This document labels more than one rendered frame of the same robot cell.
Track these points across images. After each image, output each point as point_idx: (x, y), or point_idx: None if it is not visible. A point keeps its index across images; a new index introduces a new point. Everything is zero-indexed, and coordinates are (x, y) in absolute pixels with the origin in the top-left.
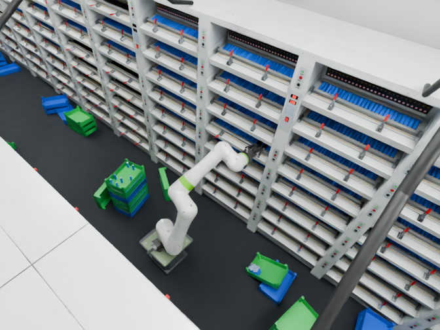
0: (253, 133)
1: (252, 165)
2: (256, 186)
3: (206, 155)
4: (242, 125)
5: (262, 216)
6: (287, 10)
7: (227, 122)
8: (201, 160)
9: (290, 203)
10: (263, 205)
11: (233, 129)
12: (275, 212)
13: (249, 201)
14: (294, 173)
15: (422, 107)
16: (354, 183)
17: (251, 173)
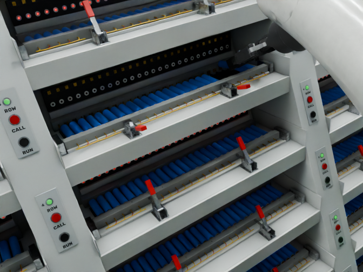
0: (223, 13)
1: (252, 154)
2: (293, 204)
3: (313, 4)
4: (179, 22)
5: (355, 259)
6: None
7: (132, 55)
8: (340, 17)
9: (355, 154)
10: (345, 217)
11: (142, 105)
12: (351, 218)
13: (309, 269)
14: None
15: None
16: None
17: (279, 159)
